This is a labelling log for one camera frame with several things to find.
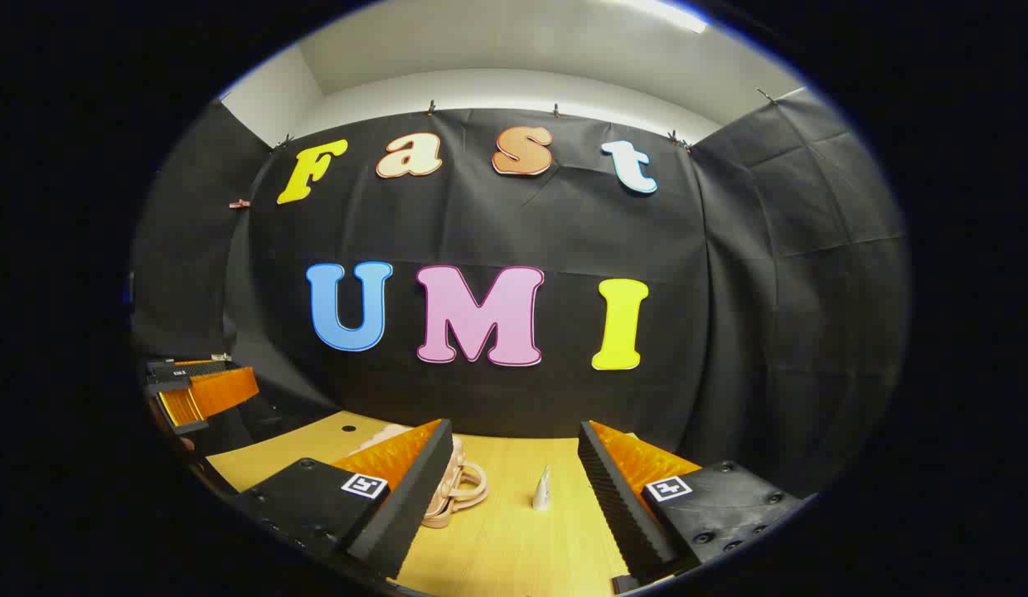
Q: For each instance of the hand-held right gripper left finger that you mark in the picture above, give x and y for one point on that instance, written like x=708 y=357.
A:
x=414 y=489

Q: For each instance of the black backdrop cloth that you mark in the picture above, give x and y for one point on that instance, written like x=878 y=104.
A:
x=564 y=224

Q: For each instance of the pink suitcase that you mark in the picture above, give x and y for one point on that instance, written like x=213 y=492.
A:
x=458 y=489

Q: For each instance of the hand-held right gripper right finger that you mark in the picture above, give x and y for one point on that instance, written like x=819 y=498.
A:
x=618 y=506

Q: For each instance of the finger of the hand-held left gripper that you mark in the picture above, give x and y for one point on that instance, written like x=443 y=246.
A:
x=182 y=410
x=224 y=388

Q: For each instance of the white skincare tube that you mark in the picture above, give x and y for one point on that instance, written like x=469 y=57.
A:
x=542 y=493

